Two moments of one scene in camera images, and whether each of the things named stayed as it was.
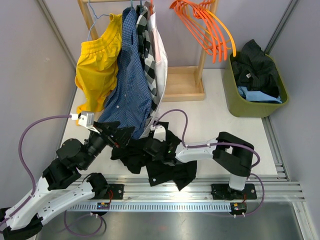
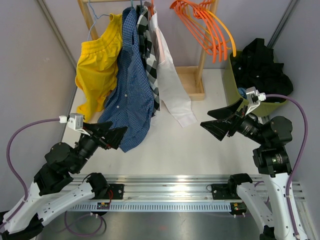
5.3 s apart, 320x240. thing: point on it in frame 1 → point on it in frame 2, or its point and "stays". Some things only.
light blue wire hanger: (95, 19) stays
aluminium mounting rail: (135, 193) stays
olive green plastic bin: (240, 107) stays
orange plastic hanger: (204, 26) stays
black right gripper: (162, 142) → (220, 128)
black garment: (134, 156) → (255, 67)
